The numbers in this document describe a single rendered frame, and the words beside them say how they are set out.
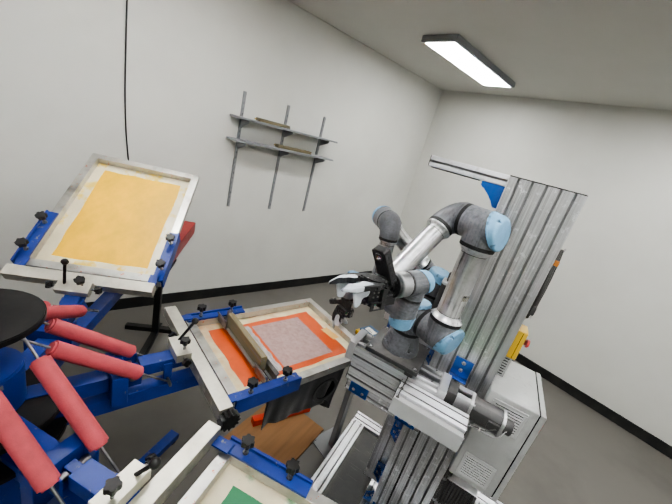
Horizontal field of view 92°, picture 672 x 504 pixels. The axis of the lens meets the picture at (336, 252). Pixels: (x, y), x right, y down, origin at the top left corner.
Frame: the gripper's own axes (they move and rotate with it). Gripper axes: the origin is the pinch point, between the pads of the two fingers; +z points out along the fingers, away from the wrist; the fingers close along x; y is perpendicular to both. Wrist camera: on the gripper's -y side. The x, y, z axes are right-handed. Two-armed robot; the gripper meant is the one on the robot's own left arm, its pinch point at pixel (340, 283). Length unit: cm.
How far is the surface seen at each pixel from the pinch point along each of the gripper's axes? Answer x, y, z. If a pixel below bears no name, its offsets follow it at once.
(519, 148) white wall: 140, -94, -375
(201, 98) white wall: 258, -69, -37
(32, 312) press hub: 61, 27, 59
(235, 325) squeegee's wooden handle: 80, 52, -10
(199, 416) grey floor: 137, 150, -16
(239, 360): 68, 64, -8
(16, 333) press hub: 52, 29, 62
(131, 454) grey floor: 125, 152, 25
